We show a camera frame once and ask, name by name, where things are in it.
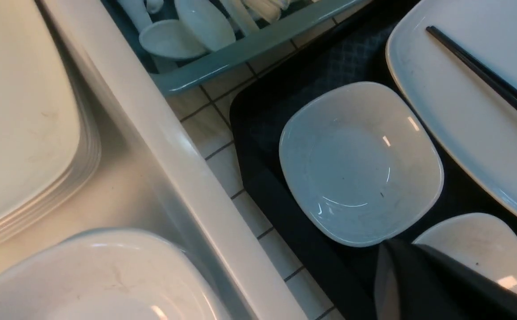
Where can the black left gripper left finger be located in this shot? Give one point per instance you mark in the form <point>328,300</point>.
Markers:
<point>406,287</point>

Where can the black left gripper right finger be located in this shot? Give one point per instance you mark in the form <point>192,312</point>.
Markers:
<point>478,297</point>

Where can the large white plastic bin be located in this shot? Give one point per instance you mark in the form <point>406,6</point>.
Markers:
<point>151,176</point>

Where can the white square bowl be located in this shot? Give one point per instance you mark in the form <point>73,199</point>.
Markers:
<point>360,165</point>
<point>479,241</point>

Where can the stack of white bowls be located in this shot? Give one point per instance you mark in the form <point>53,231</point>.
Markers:
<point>109,274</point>

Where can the large white rectangular plate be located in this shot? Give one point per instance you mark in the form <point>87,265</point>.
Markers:
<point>474,124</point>

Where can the white spoon in bin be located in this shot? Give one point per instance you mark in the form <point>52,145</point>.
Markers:
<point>207,24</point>
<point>171,39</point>

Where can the teal plastic spoon bin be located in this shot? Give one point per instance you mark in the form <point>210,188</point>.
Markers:
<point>302,16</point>

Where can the stack of white plates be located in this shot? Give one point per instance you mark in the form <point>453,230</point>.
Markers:
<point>49,143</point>

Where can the black chopstick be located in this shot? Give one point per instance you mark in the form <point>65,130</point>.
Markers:
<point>491,78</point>

